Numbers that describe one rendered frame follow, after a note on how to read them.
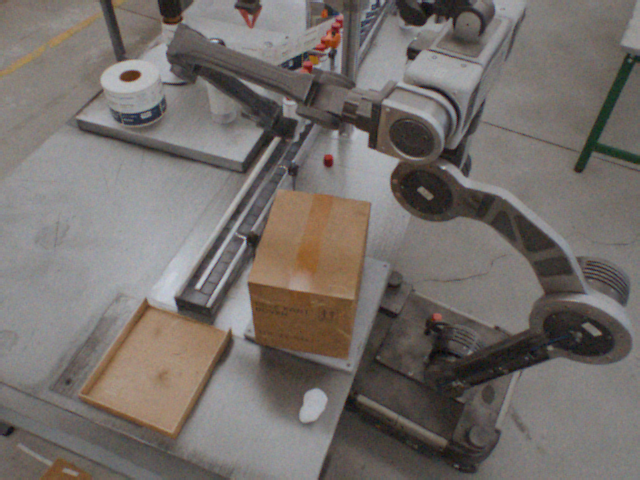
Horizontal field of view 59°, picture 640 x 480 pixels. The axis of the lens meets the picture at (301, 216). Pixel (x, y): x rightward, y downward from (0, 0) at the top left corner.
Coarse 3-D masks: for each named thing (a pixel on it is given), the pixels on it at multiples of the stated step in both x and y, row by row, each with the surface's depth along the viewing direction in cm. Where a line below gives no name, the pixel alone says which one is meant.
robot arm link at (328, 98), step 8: (320, 88) 117; (328, 88) 115; (336, 88) 114; (320, 96) 116; (328, 96) 115; (336, 96) 114; (344, 96) 113; (312, 104) 117; (320, 104) 116; (328, 104) 114; (336, 104) 113; (328, 112) 115; (336, 112) 113
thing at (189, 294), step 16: (368, 32) 243; (272, 160) 189; (288, 160) 189; (272, 176) 184; (272, 192) 179; (240, 208) 174; (256, 208) 174; (224, 240) 166; (240, 240) 166; (208, 256) 162; (224, 256) 162; (224, 272) 158; (192, 288) 155; (208, 288) 155
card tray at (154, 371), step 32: (128, 320) 149; (160, 320) 153; (192, 320) 153; (128, 352) 147; (160, 352) 147; (192, 352) 147; (96, 384) 141; (128, 384) 141; (160, 384) 141; (192, 384) 141; (128, 416) 133; (160, 416) 135
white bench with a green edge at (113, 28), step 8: (104, 0) 332; (184, 0) 299; (192, 0) 307; (104, 8) 336; (112, 8) 339; (184, 8) 303; (104, 16) 341; (112, 16) 341; (112, 24) 343; (112, 32) 347; (120, 32) 351; (112, 40) 352; (120, 40) 354; (120, 48) 356; (120, 56) 359; (128, 56) 358
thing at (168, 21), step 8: (160, 0) 207; (168, 0) 206; (176, 0) 208; (160, 8) 210; (168, 8) 209; (176, 8) 210; (168, 16) 211; (176, 16) 211; (168, 24) 213; (176, 24) 213
